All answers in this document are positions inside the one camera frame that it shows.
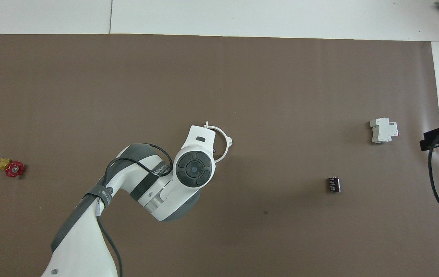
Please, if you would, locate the red handwheel yellow valve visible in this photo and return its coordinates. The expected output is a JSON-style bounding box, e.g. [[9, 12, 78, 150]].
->
[[0, 157, 26, 178]]

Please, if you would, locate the black cylindrical capacitor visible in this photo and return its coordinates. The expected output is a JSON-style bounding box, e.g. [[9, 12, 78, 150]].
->
[[327, 176, 342, 193]]

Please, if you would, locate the white half pipe clamp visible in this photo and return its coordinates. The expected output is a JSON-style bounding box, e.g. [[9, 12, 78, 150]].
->
[[204, 121, 233, 162]]

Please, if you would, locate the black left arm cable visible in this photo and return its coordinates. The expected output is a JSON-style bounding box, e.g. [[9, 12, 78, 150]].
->
[[96, 143, 174, 277]]

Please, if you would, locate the white circuit breaker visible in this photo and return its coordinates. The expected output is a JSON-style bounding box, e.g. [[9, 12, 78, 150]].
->
[[370, 117, 399, 144]]

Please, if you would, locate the brown paper table mat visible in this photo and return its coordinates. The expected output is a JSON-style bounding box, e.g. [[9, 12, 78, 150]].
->
[[0, 34, 439, 277]]

